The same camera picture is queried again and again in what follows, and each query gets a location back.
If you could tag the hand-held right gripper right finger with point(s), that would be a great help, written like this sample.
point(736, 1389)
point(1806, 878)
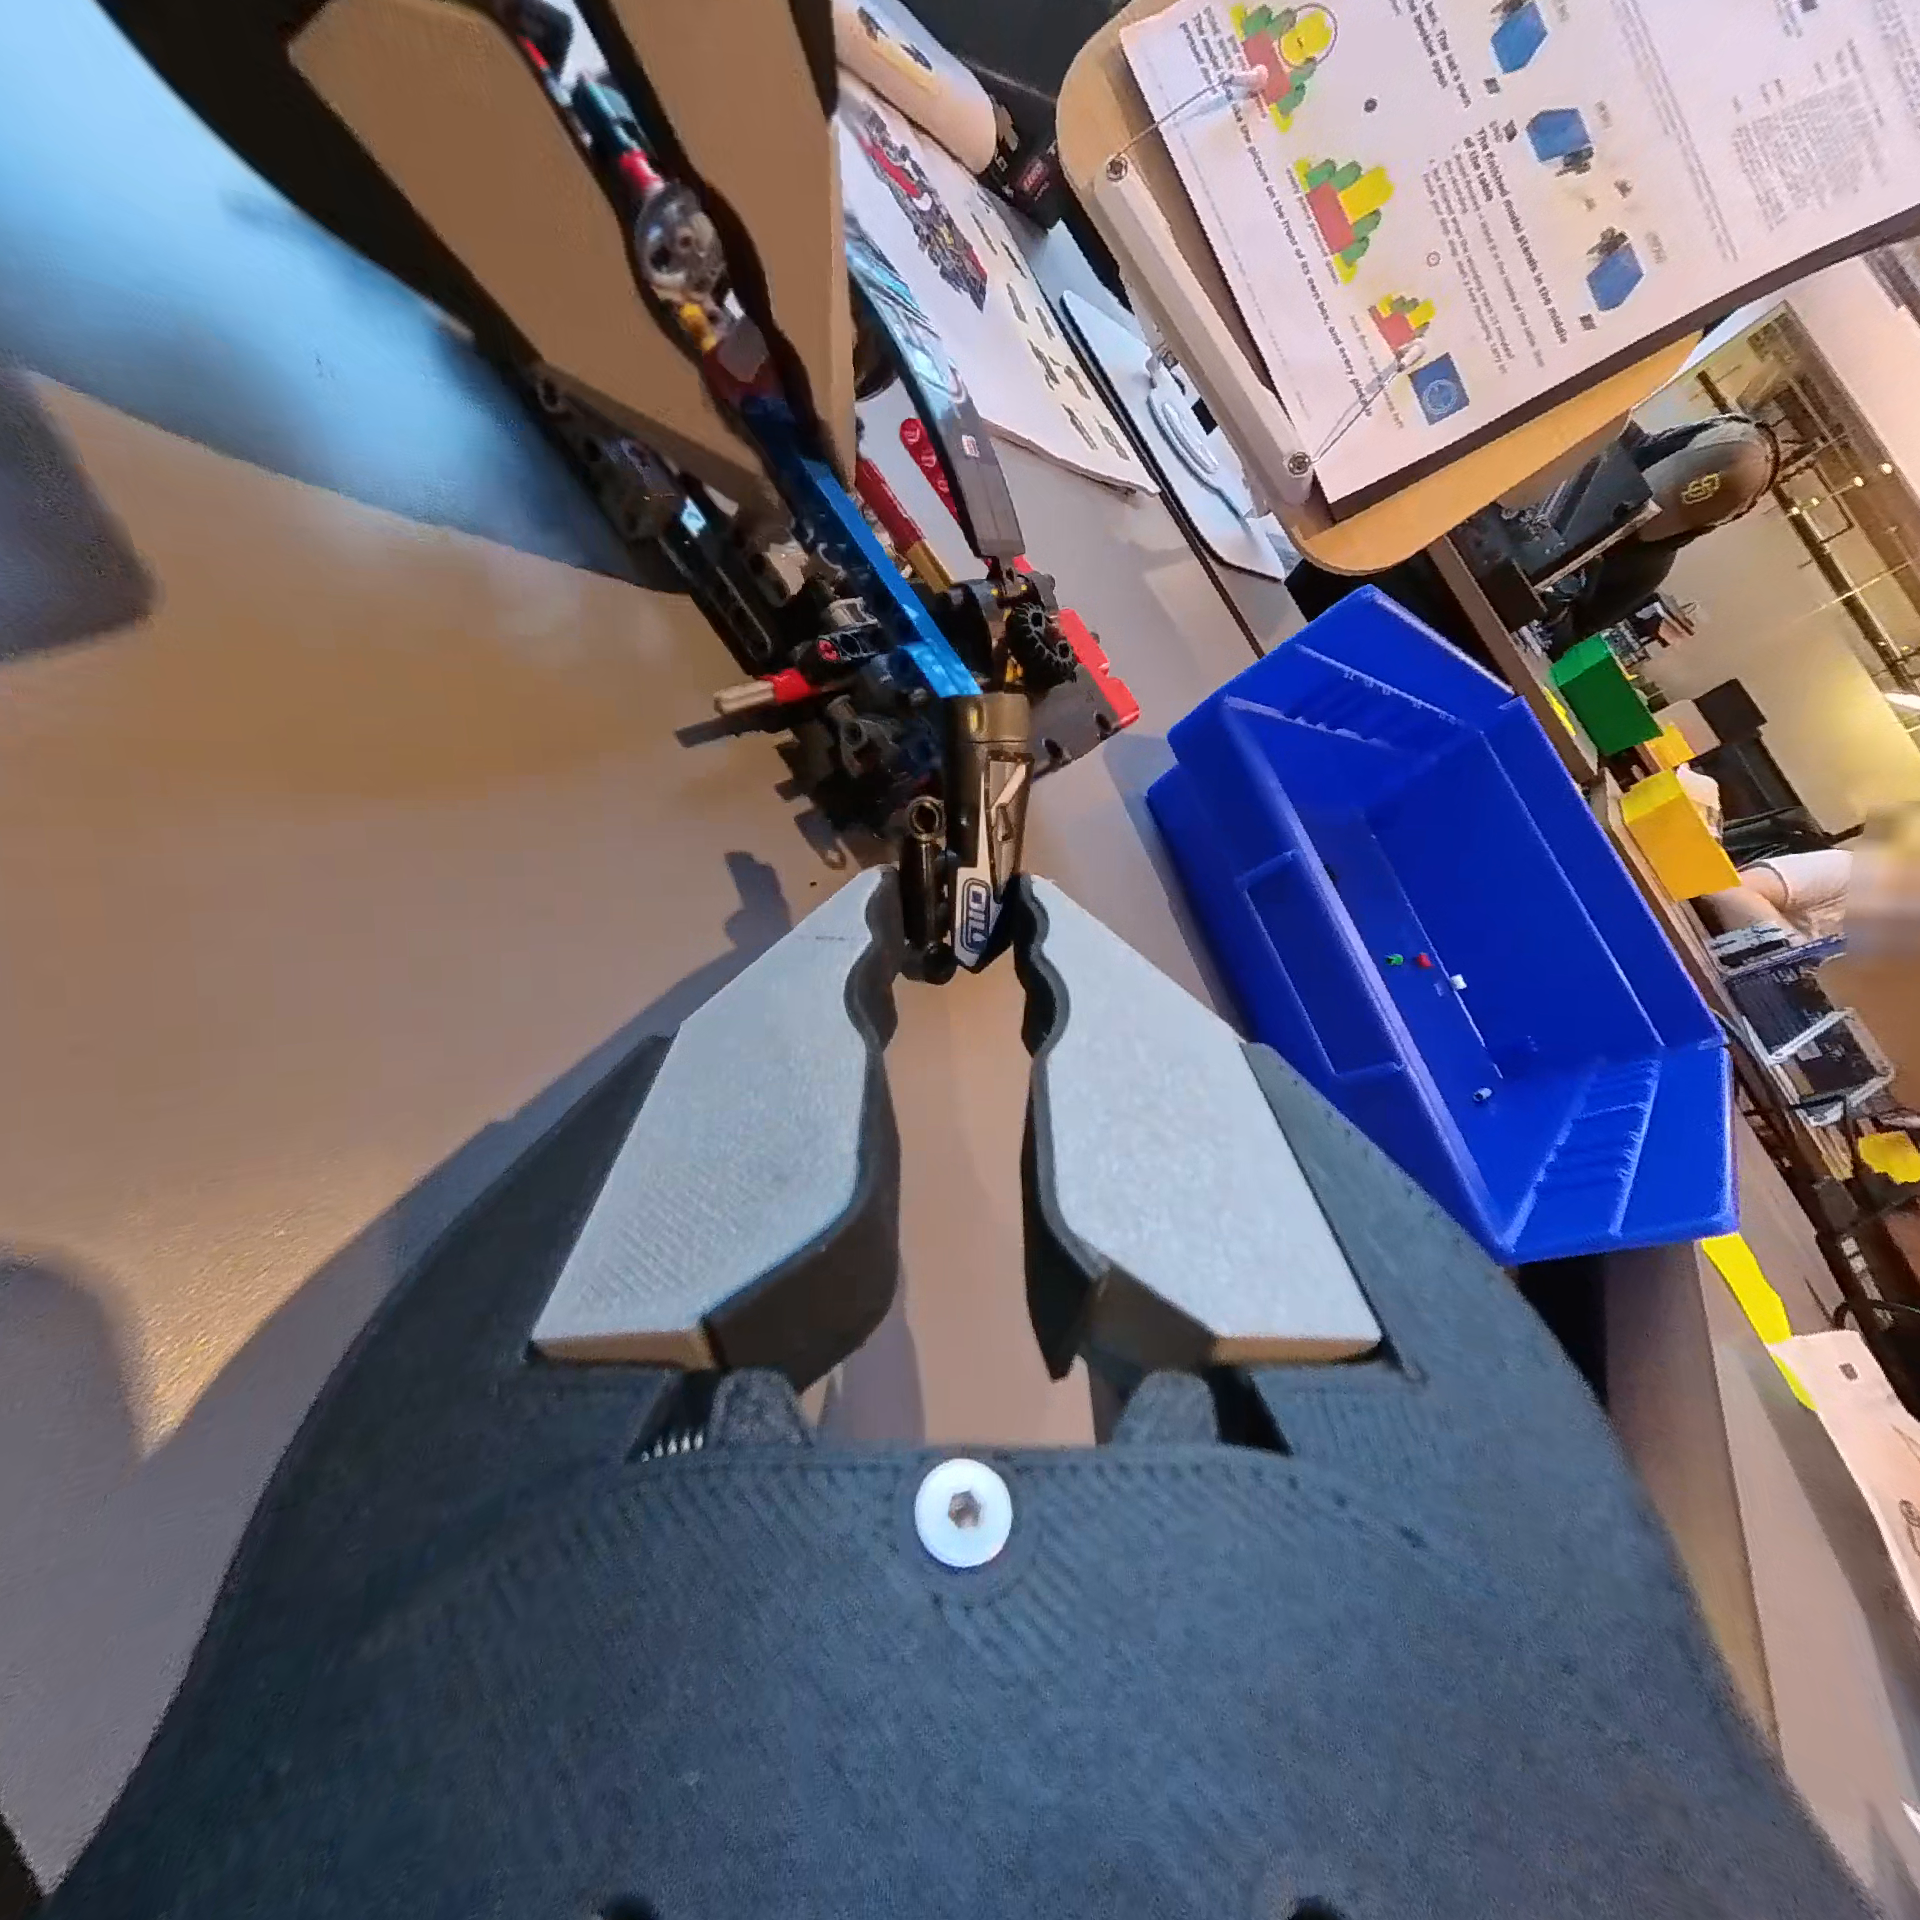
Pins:
point(1201, 1184)

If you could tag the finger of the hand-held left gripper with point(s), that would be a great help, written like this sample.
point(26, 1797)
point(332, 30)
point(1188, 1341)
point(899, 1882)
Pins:
point(764, 136)
point(480, 195)

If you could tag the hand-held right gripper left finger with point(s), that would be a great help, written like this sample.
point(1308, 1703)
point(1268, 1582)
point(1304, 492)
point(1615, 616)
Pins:
point(720, 1184)

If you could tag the black stickered panel piece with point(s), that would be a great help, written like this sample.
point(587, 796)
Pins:
point(983, 870)

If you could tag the toy brick car model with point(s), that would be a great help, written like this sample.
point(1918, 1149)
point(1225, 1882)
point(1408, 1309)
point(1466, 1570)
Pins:
point(886, 600)

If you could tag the grey desk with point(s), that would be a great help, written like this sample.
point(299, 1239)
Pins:
point(375, 901)

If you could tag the rolled instruction booklet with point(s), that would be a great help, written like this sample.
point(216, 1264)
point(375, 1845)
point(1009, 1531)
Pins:
point(930, 77)

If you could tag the black toy set box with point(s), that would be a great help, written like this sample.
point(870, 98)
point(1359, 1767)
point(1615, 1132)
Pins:
point(1035, 172)

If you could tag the open instruction booklet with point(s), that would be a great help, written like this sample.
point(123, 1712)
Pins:
point(1035, 359)

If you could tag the blue plastic bin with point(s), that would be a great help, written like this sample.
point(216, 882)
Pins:
point(1350, 811)

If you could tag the yellow paper strip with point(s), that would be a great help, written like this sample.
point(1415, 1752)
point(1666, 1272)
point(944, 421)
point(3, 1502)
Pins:
point(1747, 1300)

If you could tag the yellow box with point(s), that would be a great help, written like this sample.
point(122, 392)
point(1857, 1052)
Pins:
point(1681, 840)

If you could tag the small green box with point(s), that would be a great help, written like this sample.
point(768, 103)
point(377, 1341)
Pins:
point(1606, 699)

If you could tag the white paper sheet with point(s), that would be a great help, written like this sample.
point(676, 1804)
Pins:
point(1860, 1470)

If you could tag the printed instruction sheet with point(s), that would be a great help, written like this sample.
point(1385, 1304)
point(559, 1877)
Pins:
point(1576, 226)

